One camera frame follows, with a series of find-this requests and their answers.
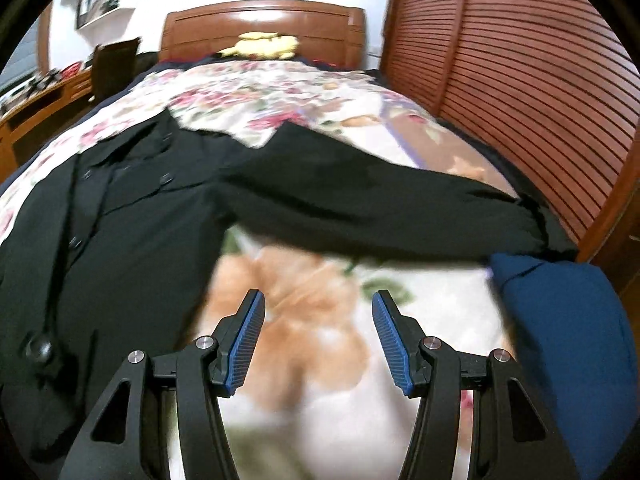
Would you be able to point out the grey window blind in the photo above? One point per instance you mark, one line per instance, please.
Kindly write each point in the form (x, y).
(17, 65)

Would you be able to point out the wooden headboard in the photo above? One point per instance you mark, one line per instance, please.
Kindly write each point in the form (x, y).
(260, 22)

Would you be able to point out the yellow plush toy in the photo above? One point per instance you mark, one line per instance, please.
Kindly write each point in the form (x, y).
(265, 46)

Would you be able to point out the wooden louvered wardrobe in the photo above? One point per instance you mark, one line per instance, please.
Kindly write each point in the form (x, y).
(525, 70)

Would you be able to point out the floral blanket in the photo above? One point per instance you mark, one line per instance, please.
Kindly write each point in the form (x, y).
(300, 95)

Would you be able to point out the red basket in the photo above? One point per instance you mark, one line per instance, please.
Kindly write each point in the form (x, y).
(74, 67)

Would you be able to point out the blue cloth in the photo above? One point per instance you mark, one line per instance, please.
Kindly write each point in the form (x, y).
(560, 320)

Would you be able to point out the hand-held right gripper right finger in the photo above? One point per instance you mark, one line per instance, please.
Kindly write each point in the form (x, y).
(392, 345)

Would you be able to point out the dark brown chair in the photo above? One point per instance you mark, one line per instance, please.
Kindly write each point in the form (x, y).
(115, 67)

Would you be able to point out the black coat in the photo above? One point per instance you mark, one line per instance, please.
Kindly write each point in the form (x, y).
(150, 220)

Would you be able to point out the wooden desk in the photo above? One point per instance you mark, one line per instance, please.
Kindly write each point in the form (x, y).
(35, 120)

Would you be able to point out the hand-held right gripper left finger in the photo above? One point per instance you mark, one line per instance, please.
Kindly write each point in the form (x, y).
(245, 345)

